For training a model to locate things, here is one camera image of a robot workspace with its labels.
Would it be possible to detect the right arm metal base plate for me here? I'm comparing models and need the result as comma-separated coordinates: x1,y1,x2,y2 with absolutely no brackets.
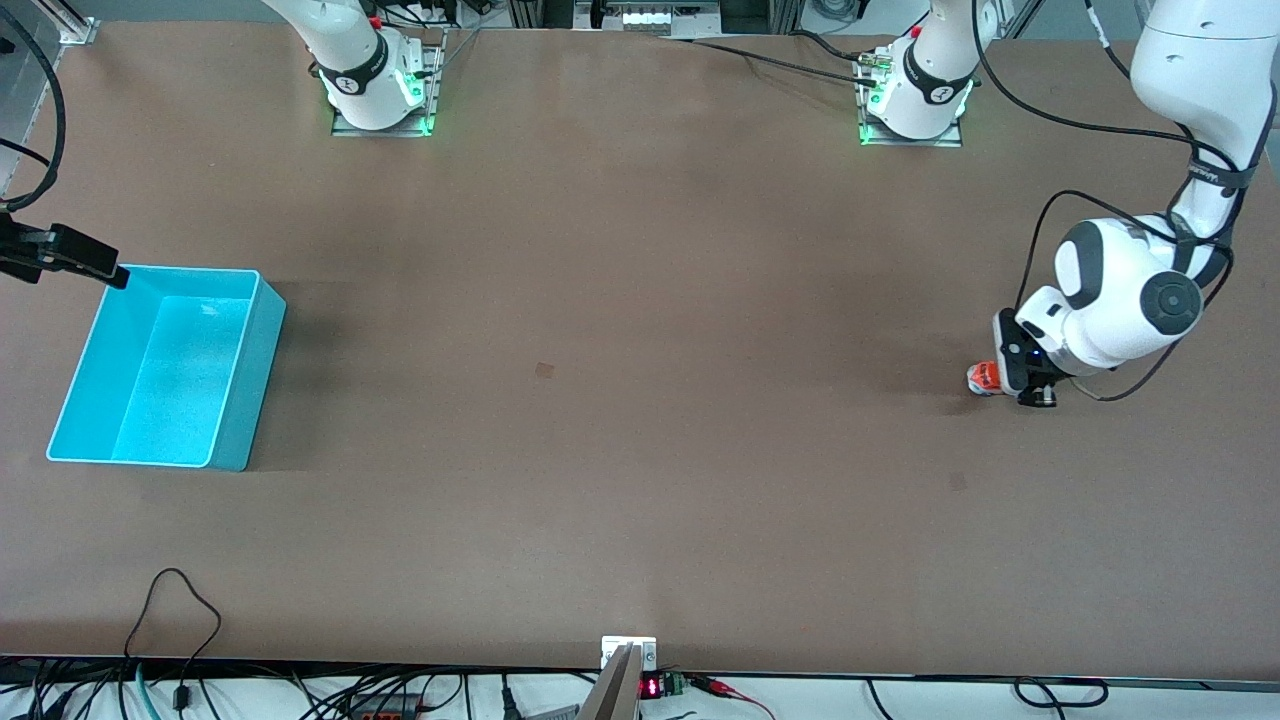
330,28,447,138

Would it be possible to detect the black coiled floor cable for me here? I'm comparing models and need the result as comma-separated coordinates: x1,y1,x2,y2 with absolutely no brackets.
865,677,1109,720

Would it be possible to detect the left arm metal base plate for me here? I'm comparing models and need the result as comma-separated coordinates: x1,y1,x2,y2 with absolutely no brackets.
858,50,964,149

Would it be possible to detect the black floor cable bundle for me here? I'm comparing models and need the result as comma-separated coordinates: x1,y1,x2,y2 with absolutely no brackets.
0,655,601,720

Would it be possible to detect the blue plastic box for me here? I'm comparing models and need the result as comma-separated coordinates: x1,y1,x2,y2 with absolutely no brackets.
46,264,288,472

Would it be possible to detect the grey metal side panel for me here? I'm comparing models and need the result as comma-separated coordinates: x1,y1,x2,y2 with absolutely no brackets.
0,0,66,196

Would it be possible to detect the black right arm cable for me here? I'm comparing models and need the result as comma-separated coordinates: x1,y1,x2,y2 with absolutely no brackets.
0,8,67,211

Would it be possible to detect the black cable to arm base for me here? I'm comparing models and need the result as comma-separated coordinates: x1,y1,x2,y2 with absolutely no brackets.
655,30,886,89

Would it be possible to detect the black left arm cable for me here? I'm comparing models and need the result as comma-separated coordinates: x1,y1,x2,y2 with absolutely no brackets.
972,0,1251,403

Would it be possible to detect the aluminium frame corner bracket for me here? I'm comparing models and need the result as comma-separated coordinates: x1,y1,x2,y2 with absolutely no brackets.
28,0,101,46

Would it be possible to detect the thin black looped cable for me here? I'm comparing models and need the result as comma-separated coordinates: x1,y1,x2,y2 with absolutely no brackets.
122,568,223,713

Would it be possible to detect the red clip lead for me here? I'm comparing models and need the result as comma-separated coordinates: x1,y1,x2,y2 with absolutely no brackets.
690,675,776,720

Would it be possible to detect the white lit rack device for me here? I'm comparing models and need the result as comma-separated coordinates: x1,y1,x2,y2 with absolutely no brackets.
598,0,721,31

